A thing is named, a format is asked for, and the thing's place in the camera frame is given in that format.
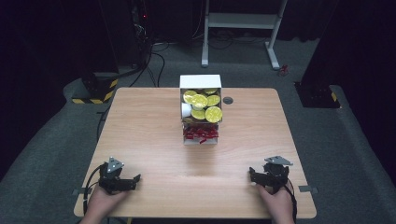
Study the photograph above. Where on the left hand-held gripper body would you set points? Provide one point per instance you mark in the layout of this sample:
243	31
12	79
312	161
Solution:
112	182

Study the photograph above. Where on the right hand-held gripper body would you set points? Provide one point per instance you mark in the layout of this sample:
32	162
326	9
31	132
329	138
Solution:
275	175

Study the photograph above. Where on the person's left hand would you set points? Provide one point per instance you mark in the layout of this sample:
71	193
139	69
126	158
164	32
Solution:
104	202

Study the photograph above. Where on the person's right hand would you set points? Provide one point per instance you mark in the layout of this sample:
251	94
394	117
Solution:
277	202

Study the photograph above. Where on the grey tape strip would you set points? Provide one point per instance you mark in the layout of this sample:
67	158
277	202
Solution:
81	191
308	188

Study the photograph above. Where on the red chili peppers pile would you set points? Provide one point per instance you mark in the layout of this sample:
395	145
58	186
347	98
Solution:
200	133

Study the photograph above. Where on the grey table grommet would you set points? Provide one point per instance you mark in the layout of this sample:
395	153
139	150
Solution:
228	100

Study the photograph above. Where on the pile of yellow-lidded cups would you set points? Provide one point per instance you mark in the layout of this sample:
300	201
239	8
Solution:
199	102

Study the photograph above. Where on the black stand base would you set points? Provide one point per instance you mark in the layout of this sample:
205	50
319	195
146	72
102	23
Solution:
317	95

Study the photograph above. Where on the black stand with striped base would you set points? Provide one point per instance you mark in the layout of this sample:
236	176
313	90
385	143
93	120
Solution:
98	88

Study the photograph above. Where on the white two-tier box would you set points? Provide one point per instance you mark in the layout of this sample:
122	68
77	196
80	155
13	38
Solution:
200	81

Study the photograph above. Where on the small red floor object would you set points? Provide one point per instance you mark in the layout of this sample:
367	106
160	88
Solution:
283	70

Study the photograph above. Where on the dark equipment rack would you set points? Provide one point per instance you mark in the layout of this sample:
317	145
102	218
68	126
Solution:
141	31

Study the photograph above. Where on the white metal stand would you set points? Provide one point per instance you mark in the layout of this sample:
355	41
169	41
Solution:
243	21

